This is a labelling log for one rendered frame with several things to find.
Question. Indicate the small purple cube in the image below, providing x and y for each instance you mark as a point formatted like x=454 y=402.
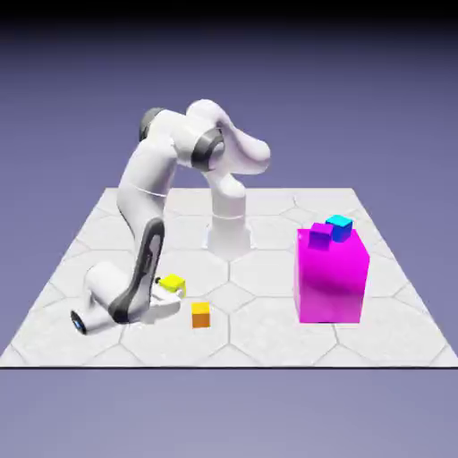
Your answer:
x=321 y=237

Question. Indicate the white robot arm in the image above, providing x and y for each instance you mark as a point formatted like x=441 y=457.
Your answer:
x=146 y=179

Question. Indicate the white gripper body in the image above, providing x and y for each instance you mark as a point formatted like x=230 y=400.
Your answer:
x=165 y=301

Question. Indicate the small cyan cube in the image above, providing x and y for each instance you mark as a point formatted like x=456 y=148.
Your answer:
x=341 y=227

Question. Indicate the small orange cube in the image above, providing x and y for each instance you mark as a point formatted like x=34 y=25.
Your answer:
x=200 y=315

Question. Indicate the small yellow cube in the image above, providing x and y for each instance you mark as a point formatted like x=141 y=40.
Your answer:
x=172 y=282

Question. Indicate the large magenta box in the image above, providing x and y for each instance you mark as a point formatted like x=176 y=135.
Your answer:
x=331 y=282

